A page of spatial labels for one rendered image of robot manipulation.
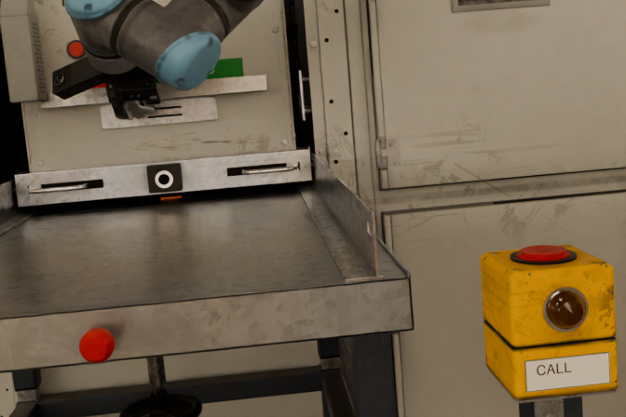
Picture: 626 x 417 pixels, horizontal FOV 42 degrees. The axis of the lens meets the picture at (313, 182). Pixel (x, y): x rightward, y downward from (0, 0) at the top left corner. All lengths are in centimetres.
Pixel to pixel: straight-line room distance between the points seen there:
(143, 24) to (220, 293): 44
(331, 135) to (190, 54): 46
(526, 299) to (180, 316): 36
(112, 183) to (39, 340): 72
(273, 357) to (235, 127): 44
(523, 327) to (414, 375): 97
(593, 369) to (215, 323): 37
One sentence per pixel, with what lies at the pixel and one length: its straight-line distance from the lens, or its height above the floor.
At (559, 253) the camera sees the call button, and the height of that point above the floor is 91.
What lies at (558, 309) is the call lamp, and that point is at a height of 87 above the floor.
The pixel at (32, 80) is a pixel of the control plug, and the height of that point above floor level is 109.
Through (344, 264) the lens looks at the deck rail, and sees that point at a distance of 88.
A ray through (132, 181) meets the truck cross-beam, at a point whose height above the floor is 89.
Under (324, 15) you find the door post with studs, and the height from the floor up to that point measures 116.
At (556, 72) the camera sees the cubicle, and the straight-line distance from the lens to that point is 156.
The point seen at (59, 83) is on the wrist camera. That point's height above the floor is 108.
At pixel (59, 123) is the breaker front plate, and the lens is 155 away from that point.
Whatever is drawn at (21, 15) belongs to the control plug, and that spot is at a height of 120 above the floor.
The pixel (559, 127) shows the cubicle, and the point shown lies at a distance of 156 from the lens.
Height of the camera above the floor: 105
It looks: 7 degrees down
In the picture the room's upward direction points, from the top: 5 degrees counter-clockwise
